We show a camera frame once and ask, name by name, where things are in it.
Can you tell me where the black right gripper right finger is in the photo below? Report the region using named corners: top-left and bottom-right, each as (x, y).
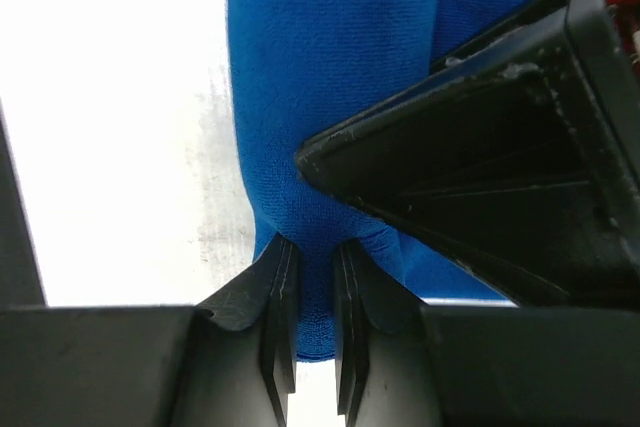
top-left (333, 240), bottom-right (639, 426)

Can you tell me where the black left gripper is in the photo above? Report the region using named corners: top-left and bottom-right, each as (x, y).
top-left (296, 0), bottom-right (639, 307)

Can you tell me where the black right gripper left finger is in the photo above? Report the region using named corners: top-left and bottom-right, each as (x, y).
top-left (1, 236), bottom-right (300, 426)

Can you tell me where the blue microfibre towel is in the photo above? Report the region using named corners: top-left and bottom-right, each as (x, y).
top-left (227, 0), bottom-right (525, 362)

